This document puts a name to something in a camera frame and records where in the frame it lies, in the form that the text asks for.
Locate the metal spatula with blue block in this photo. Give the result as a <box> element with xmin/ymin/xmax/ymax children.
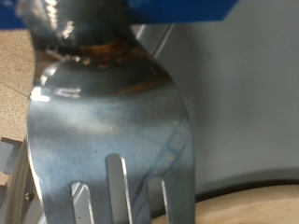
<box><xmin>0</xmin><ymin>0</ymin><xmax>239</xmax><ymax>224</ymax></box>

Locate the glass oven door with handle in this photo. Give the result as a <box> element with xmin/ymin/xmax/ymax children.
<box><xmin>0</xmin><ymin>136</ymin><xmax>22</xmax><ymax>188</ymax></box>

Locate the silver toaster oven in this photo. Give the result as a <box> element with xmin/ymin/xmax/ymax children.
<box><xmin>6</xmin><ymin>0</ymin><xmax>299</xmax><ymax>224</ymax></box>

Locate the round wooden board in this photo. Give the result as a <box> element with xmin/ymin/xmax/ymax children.
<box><xmin>150</xmin><ymin>183</ymin><xmax>299</xmax><ymax>224</ymax></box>

